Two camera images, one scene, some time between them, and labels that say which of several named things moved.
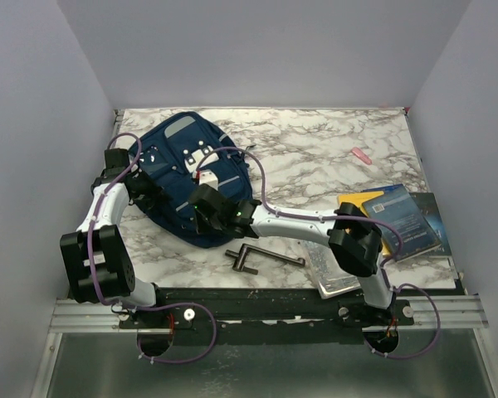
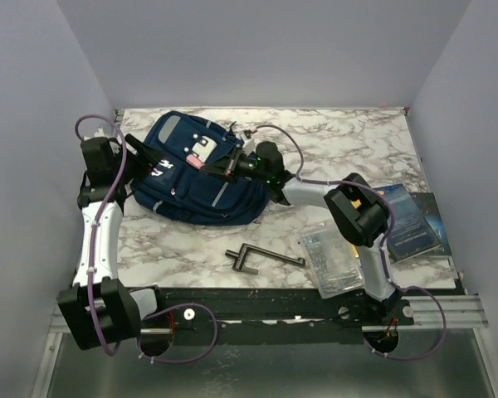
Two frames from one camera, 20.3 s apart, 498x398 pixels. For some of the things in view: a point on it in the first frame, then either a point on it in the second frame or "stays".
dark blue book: [397, 206] stays
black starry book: [426, 203] stays
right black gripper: [201, 228] → [227, 167]
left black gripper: [157, 196] → [147, 157]
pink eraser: [361, 156] → [195, 162]
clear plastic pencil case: [331, 280] stays
